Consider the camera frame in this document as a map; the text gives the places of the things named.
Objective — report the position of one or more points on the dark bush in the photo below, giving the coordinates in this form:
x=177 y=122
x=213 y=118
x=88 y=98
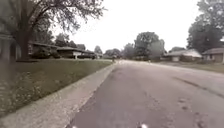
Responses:
x=43 y=53

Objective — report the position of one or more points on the grass lawn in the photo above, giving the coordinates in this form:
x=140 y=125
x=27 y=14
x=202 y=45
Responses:
x=50 y=75

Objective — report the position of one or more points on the grass verge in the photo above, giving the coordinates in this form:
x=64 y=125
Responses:
x=206 y=67

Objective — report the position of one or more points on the grey building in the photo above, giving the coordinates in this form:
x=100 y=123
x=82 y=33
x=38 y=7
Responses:
x=6 y=46

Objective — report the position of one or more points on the pale concrete gutter strip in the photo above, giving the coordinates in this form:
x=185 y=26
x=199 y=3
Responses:
x=50 y=108

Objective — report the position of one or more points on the low brown house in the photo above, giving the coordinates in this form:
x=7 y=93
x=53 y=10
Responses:
x=68 y=51

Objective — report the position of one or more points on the large spreading tree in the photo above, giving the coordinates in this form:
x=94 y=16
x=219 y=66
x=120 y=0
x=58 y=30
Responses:
x=23 y=43

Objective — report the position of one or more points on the round leafy tree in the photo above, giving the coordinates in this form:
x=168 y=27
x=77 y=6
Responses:
x=146 y=43

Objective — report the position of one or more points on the grey asphalt road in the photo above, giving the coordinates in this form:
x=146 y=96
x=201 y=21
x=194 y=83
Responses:
x=140 y=93

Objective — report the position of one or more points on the tall dark tree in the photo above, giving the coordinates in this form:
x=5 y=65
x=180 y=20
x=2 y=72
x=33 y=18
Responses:
x=206 y=33

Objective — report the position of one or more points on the white house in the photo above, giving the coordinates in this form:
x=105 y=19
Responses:
x=183 y=54

